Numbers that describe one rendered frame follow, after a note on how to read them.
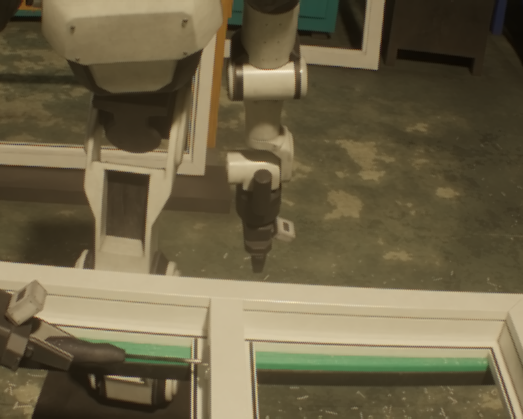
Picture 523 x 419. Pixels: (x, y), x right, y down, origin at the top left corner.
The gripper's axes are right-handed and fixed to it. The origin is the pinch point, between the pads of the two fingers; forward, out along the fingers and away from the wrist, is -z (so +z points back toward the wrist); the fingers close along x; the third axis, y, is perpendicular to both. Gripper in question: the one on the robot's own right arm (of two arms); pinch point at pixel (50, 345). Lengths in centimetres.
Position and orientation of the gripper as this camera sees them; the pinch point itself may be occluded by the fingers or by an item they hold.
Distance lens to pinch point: 117.8
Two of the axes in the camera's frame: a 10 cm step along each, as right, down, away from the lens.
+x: -0.5, -4.3, 9.0
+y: -4.3, 8.2, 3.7
